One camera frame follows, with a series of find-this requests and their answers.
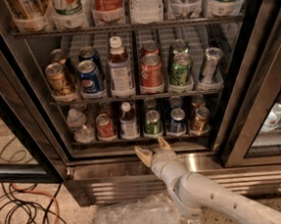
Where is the green can middle shelf front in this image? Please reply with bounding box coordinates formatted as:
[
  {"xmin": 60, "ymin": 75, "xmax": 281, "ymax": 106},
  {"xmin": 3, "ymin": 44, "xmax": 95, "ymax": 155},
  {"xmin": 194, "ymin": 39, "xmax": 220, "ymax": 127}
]
[{"xmin": 168, "ymin": 52, "xmax": 193, "ymax": 87}]

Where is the glass fridge door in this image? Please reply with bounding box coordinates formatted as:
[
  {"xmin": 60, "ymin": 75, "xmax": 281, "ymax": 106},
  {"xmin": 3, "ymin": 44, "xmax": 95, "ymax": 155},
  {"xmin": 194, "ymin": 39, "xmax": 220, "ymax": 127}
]
[
  {"xmin": 0, "ymin": 13, "xmax": 69, "ymax": 189},
  {"xmin": 208, "ymin": 0, "xmax": 281, "ymax": 167}
]

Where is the clear plastic bag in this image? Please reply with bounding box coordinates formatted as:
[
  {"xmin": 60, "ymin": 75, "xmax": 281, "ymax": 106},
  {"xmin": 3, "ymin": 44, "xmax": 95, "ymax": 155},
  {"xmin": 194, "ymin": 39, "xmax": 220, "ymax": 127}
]
[{"xmin": 94, "ymin": 193, "xmax": 201, "ymax": 224}]

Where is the red can shelf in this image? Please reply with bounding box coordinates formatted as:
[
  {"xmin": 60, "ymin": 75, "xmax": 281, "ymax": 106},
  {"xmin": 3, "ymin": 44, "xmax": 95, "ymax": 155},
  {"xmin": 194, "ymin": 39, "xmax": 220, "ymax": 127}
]
[
  {"xmin": 96, "ymin": 113, "xmax": 116, "ymax": 139},
  {"xmin": 140, "ymin": 53, "xmax": 164, "ymax": 88},
  {"xmin": 140, "ymin": 40, "xmax": 160, "ymax": 56}
]

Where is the blue pepsi can front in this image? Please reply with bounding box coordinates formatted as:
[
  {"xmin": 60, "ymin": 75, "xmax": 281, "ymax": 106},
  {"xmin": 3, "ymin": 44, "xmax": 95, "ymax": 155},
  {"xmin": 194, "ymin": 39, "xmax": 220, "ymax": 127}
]
[{"xmin": 76, "ymin": 60, "xmax": 104, "ymax": 94}]

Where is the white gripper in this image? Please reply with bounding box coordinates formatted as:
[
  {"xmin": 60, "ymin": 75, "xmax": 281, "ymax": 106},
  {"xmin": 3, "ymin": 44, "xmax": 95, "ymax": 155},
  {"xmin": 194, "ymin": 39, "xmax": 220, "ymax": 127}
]
[{"xmin": 135, "ymin": 136, "xmax": 184, "ymax": 183}]

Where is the black cable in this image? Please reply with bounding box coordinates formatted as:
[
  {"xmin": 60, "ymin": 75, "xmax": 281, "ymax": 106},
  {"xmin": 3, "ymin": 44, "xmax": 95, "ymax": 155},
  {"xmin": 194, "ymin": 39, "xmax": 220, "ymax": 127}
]
[{"xmin": 0, "ymin": 176, "xmax": 72, "ymax": 224}]

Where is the green can middle shelf rear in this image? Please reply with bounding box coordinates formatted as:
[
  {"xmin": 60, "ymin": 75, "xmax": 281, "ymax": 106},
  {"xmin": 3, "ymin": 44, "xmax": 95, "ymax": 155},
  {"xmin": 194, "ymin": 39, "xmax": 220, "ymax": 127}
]
[{"xmin": 168, "ymin": 39, "xmax": 191, "ymax": 65}]

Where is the left glass fridge door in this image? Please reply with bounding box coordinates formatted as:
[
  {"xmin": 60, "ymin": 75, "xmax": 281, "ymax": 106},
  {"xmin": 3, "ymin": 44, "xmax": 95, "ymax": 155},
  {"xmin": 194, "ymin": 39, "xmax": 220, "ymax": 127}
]
[{"xmin": 0, "ymin": 13, "xmax": 69, "ymax": 189}]

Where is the blue can shelf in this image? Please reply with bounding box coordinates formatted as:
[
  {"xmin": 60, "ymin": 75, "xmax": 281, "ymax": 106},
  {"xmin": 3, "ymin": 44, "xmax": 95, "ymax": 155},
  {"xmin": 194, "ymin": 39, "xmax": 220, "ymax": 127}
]
[
  {"xmin": 167, "ymin": 108, "xmax": 186, "ymax": 135},
  {"xmin": 168, "ymin": 96, "xmax": 183, "ymax": 111}
]

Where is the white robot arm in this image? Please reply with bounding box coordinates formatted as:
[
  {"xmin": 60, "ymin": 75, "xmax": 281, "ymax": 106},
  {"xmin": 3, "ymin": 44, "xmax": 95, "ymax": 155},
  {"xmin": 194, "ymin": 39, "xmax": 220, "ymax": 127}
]
[{"xmin": 135, "ymin": 136, "xmax": 281, "ymax": 224}]

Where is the red can middle shelf front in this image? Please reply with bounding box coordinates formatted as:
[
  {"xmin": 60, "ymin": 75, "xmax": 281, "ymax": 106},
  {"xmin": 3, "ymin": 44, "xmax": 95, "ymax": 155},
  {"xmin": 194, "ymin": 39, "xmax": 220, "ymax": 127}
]
[{"xmin": 140, "ymin": 53, "xmax": 164, "ymax": 88}]

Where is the tea bottle middle shelf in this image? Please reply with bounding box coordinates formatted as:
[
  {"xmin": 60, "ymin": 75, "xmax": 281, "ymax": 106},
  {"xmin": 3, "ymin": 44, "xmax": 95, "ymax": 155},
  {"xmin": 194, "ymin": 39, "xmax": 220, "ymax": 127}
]
[{"xmin": 108, "ymin": 36, "xmax": 134, "ymax": 97}]

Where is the tea bottle shelf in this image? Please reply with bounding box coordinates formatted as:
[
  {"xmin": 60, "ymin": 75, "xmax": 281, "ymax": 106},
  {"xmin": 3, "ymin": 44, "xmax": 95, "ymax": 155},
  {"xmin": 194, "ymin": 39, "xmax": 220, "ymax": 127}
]
[
  {"xmin": 108, "ymin": 36, "xmax": 134, "ymax": 97},
  {"xmin": 119, "ymin": 102, "xmax": 139, "ymax": 140}
]

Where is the brown can shelf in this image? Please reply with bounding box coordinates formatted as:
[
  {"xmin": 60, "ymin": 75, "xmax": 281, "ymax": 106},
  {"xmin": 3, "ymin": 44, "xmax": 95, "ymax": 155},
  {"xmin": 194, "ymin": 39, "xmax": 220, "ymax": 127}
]
[
  {"xmin": 190, "ymin": 94, "xmax": 206, "ymax": 112},
  {"xmin": 190, "ymin": 107, "xmax": 211, "ymax": 134}
]

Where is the slim silver can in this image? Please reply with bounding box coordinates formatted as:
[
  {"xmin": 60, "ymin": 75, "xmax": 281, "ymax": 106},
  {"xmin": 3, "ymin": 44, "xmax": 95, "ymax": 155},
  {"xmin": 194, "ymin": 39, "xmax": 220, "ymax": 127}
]
[{"xmin": 199, "ymin": 47, "xmax": 223, "ymax": 84}]

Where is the gold can shelf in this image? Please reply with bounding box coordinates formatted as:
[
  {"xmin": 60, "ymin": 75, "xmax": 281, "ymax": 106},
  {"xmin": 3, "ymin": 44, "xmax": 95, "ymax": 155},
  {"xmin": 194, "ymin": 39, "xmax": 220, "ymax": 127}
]
[
  {"xmin": 44, "ymin": 63, "xmax": 75, "ymax": 97},
  {"xmin": 49, "ymin": 48, "xmax": 75, "ymax": 73}
]

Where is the green can bottom shelf front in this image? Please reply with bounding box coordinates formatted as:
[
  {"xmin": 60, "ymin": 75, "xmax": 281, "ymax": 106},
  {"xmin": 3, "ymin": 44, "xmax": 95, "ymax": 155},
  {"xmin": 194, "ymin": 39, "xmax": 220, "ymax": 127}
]
[{"xmin": 144, "ymin": 110, "xmax": 162, "ymax": 136}]

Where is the white green can top left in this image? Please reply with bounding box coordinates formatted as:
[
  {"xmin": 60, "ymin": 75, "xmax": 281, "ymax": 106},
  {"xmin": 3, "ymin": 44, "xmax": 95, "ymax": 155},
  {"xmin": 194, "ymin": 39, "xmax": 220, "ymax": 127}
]
[{"xmin": 51, "ymin": 0, "xmax": 82, "ymax": 16}]

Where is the blue can bottom shelf rear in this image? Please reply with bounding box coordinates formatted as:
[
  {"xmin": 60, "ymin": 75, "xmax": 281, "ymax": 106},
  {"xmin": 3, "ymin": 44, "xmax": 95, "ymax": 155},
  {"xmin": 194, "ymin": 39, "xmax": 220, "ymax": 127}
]
[{"xmin": 168, "ymin": 96, "xmax": 183, "ymax": 111}]

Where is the red can bottom shelf front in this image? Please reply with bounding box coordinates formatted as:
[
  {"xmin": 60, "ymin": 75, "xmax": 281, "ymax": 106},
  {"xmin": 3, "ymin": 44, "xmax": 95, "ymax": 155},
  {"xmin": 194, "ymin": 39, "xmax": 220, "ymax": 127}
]
[{"xmin": 96, "ymin": 113, "xmax": 116, "ymax": 139}]

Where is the red can middle shelf rear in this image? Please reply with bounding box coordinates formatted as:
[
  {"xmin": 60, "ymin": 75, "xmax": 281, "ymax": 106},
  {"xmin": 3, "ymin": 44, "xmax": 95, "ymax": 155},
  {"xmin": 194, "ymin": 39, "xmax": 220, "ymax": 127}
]
[{"xmin": 140, "ymin": 40, "xmax": 160, "ymax": 56}]

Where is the green can shelf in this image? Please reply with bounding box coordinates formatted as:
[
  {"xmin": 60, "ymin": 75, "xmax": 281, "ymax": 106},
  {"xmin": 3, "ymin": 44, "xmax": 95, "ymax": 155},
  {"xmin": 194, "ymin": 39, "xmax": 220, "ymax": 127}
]
[
  {"xmin": 168, "ymin": 39, "xmax": 191, "ymax": 65},
  {"xmin": 168, "ymin": 52, "xmax": 193, "ymax": 87},
  {"xmin": 144, "ymin": 110, "xmax": 162, "ymax": 136},
  {"xmin": 143, "ymin": 98, "xmax": 158, "ymax": 112}
]

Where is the gold can middle shelf front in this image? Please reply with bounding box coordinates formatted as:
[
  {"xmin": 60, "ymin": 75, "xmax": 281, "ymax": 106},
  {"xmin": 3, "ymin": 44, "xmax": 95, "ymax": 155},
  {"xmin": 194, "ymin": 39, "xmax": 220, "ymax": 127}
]
[{"xmin": 44, "ymin": 63, "xmax": 75, "ymax": 97}]

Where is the brown can bottom shelf rear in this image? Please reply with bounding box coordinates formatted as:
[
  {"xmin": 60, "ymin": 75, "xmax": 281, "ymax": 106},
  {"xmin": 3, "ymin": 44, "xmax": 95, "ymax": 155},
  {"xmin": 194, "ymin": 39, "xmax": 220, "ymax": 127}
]
[{"xmin": 190, "ymin": 94, "xmax": 206, "ymax": 112}]

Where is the brown can bottom shelf front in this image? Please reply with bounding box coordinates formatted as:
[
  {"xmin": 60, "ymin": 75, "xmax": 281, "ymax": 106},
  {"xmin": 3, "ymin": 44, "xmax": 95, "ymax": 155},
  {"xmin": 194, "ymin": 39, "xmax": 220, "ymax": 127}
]
[{"xmin": 190, "ymin": 107, "xmax": 211, "ymax": 134}]

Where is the green can bottom shelf rear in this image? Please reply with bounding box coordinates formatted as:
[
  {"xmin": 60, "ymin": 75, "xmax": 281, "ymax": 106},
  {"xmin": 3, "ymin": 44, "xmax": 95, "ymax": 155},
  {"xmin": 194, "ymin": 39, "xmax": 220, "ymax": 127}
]
[{"xmin": 143, "ymin": 98, "xmax": 158, "ymax": 112}]

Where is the blue can bottom shelf front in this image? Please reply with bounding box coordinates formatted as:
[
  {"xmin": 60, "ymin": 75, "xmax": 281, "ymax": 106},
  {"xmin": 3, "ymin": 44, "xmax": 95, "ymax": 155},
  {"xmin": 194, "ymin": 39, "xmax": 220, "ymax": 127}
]
[{"xmin": 167, "ymin": 108, "xmax": 186, "ymax": 135}]

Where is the gold can middle shelf rear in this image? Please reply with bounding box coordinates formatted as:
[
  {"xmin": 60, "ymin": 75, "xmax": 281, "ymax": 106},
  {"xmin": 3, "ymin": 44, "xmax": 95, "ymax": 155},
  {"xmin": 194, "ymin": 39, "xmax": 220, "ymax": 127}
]
[{"xmin": 49, "ymin": 48, "xmax": 75, "ymax": 73}]

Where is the orange cable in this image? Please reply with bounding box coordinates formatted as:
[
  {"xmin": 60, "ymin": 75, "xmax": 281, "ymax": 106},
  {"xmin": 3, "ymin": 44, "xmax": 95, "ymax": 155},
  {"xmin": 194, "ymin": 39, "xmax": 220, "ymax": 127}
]
[{"xmin": 10, "ymin": 178, "xmax": 62, "ymax": 224}]

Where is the tan can top shelf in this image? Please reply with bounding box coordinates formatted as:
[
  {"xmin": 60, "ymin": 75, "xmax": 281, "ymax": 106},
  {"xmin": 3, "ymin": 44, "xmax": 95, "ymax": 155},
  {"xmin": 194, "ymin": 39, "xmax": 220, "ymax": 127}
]
[{"xmin": 6, "ymin": 0, "xmax": 49, "ymax": 20}]

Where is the tea bottle bottom shelf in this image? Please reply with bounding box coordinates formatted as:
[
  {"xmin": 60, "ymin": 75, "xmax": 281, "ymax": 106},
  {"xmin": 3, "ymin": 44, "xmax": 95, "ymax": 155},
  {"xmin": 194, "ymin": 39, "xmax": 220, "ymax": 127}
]
[{"xmin": 119, "ymin": 102, "xmax": 139, "ymax": 140}]

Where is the right glass fridge door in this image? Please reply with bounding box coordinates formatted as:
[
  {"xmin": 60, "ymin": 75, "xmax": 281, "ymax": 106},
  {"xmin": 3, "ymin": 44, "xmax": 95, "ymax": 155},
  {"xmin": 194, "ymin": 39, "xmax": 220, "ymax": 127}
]
[{"xmin": 208, "ymin": 0, "xmax": 281, "ymax": 167}]

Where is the clear water bottle bottom shelf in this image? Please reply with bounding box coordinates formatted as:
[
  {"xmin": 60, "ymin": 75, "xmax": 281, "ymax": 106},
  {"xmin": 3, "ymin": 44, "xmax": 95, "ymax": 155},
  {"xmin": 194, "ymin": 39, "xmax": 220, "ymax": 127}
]
[{"xmin": 67, "ymin": 109, "xmax": 95, "ymax": 144}]

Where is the blue pepsi can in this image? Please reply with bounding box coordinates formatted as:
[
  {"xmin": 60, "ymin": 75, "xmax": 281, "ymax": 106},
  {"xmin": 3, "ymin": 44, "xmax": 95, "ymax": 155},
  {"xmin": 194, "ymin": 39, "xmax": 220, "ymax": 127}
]
[
  {"xmin": 78, "ymin": 46, "xmax": 102, "ymax": 70},
  {"xmin": 76, "ymin": 60, "xmax": 104, "ymax": 94}
]

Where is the steel fridge cabinet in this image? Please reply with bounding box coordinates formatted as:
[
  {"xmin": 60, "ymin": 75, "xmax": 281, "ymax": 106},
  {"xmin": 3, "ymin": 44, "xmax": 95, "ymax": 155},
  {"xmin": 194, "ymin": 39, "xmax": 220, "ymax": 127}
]
[{"xmin": 0, "ymin": 0, "xmax": 281, "ymax": 206}]

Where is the blue pepsi can rear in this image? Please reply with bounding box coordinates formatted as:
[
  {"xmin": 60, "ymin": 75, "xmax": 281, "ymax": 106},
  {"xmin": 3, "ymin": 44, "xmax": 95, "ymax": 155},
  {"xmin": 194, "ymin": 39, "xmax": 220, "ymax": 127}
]
[{"xmin": 78, "ymin": 46, "xmax": 102, "ymax": 70}]

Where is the white can behind right door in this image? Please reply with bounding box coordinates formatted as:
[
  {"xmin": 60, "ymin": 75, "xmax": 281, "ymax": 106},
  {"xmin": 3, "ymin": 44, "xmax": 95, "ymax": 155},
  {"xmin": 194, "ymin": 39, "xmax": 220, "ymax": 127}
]
[{"xmin": 261, "ymin": 103, "xmax": 281, "ymax": 132}]

